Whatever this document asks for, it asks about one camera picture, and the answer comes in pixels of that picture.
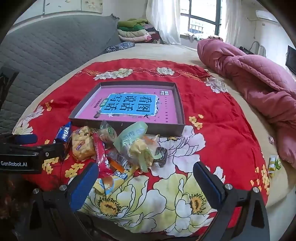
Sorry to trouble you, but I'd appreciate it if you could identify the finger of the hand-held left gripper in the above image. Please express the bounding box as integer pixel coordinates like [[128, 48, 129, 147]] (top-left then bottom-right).
[[35, 142, 69, 162], [0, 134, 38, 145]]

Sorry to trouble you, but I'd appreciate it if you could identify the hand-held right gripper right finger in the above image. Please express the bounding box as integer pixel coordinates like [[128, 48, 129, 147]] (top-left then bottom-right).
[[193, 161, 271, 241]]

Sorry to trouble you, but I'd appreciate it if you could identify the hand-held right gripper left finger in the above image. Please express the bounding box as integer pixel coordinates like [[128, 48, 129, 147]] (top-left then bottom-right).
[[25, 162, 100, 241]]

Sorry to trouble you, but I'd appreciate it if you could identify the blue cookie packet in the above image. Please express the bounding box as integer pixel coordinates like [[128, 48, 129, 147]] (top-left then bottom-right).
[[54, 122, 73, 145]]

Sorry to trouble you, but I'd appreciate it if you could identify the clear rice cracker packet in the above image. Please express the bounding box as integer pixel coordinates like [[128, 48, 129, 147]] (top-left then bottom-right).
[[71, 126, 97, 162]]

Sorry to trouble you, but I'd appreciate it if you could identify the yellow snack packet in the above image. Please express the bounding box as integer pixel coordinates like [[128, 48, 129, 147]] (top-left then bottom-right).
[[94, 167, 139, 196]]

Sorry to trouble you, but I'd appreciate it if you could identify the red snack packet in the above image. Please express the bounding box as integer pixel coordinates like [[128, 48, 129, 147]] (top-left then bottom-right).
[[92, 133, 116, 179]]

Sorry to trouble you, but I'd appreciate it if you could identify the small orange snack packet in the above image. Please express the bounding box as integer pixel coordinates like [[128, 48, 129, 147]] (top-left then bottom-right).
[[106, 151, 129, 173]]

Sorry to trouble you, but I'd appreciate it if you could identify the clear green-label snack packet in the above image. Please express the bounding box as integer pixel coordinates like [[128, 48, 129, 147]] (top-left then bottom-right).
[[97, 120, 118, 149]]

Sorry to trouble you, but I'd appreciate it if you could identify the dark round candy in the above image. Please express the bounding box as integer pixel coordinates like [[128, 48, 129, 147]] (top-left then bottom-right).
[[153, 146, 168, 167]]

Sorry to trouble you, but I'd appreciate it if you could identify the shallow grey cardboard box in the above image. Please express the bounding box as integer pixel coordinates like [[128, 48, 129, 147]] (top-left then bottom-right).
[[69, 81, 186, 137]]

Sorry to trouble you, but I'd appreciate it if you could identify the light green snack bag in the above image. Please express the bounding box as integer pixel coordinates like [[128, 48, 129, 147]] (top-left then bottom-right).
[[113, 122, 158, 173]]

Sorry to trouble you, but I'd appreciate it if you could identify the red floral cloth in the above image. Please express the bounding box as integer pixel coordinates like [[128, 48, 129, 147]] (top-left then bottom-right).
[[11, 59, 271, 241]]

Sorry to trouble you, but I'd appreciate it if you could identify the dark furniture piece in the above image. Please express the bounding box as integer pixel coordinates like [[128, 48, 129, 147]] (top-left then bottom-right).
[[0, 67, 20, 109]]

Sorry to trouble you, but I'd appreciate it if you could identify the green yellow carton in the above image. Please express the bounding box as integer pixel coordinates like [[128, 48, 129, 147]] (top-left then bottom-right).
[[268, 156, 282, 179]]

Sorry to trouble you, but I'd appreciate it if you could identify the pink book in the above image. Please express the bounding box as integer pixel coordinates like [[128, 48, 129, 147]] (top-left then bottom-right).
[[75, 88, 178, 124]]

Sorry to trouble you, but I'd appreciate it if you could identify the pink quilt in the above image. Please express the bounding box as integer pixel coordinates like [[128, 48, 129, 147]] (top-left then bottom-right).
[[197, 39, 296, 168]]

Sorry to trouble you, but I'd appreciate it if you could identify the dark blue floral cloth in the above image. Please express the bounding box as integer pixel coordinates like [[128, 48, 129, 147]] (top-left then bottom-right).
[[105, 41, 136, 54]]

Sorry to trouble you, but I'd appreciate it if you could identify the pile of folded clothes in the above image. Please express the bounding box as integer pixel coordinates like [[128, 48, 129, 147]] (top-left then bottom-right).
[[117, 19, 162, 44]]

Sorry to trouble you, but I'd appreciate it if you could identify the black monitor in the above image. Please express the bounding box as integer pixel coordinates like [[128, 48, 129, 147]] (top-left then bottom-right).
[[285, 45, 296, 75]]

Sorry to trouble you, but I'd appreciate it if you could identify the window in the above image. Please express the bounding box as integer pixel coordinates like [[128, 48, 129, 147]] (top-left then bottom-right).
[[180, 0, 222, 35]]

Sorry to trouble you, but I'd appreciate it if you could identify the white curtain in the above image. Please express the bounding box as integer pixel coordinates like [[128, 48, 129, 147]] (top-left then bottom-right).
[[146, 0, 182, 45], [221, 0, 243, 45]]

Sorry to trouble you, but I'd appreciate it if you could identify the white air conditioner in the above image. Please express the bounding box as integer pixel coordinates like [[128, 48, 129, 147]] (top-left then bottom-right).
[[255, 10, 279, 24]]

